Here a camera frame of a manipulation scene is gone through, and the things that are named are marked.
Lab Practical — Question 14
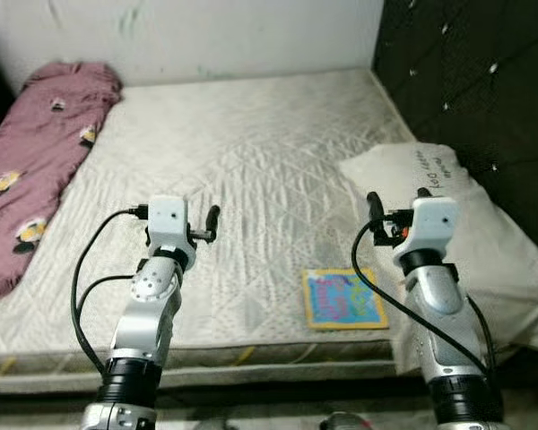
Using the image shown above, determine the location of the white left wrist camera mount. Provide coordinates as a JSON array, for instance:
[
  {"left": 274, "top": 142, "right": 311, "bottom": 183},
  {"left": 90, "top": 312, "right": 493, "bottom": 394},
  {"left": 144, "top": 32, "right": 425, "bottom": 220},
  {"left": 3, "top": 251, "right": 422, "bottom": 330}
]
[{"left": 145, "top": 194, "right": 199, "bottom": 271}]

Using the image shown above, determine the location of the dark bed frame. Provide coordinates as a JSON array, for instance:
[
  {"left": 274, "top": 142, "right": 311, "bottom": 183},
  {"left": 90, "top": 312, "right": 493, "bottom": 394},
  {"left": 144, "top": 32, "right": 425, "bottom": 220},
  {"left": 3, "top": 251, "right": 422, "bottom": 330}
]
[{"left": 0, "top": 358, "right": 538, "bottom": 422}]

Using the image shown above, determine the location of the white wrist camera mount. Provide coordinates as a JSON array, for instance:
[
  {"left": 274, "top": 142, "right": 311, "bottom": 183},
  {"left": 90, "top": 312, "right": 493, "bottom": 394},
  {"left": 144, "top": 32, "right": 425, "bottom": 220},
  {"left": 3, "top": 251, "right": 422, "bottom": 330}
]
[
  {"left": 394, "top": 196, "right": 461, "bottom": 271},
  {"left": 145, "top": 194, "right": 199, "bottom": 271}
]

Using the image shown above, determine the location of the black tufted headboard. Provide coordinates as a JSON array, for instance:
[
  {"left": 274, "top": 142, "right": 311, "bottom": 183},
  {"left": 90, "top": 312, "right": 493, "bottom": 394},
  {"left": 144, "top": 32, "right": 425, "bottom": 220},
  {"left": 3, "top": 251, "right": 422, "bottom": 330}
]
[{"left": 371, "top": 0, "right": 538, "bottom": 262}]

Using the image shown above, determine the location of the white quilted mattress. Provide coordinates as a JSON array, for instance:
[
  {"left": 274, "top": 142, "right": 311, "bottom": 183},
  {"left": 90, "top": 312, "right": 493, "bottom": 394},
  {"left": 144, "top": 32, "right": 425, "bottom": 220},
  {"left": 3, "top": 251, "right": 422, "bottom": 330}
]
[{"left": 0, "top": 69, "right": 523, "bottom": 397}]

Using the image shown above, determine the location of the silver right robot leg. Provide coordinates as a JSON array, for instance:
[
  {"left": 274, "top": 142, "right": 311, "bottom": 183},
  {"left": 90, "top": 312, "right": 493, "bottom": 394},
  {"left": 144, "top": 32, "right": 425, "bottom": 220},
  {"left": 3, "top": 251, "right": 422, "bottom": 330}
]
[{"left": 321, "top": 410, "right": 375, "bottom": 430}]

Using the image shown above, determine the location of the maroon printed blanket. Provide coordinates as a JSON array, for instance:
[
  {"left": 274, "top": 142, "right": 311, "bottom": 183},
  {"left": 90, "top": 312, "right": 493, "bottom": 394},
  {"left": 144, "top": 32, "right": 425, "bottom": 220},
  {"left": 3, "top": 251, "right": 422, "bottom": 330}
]
[{"left": 0, "top": 60, "right": 123, "bottom": 307}]

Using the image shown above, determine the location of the cream pillow with green print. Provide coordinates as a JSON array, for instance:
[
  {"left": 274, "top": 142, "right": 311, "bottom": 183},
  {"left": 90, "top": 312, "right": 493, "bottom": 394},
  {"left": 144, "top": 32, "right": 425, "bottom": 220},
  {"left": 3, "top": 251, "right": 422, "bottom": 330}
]
[{"left": 338, "top": 142, "right": 538, "bottom": 377}]

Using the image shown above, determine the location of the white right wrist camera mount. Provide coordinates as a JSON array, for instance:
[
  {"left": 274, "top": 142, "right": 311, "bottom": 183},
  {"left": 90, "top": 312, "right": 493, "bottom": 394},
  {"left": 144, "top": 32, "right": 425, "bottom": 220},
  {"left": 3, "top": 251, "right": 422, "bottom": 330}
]
[{"left": 394, "top": 196, "right": 461, "bottom": 271}]

